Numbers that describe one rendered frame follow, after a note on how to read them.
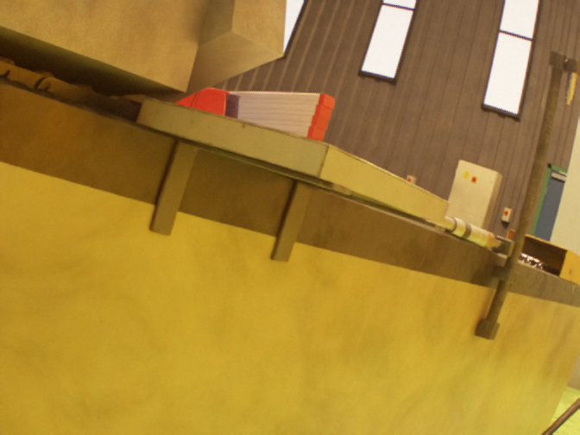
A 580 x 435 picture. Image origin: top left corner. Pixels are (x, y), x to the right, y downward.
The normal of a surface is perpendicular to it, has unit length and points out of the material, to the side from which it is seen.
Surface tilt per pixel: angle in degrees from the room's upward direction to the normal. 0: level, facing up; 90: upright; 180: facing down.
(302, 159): 90
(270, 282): 90
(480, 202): 90
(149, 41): 80
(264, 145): 90
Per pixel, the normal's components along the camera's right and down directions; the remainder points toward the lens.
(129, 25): 0.82, 0.10
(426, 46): -0.54, -0.17
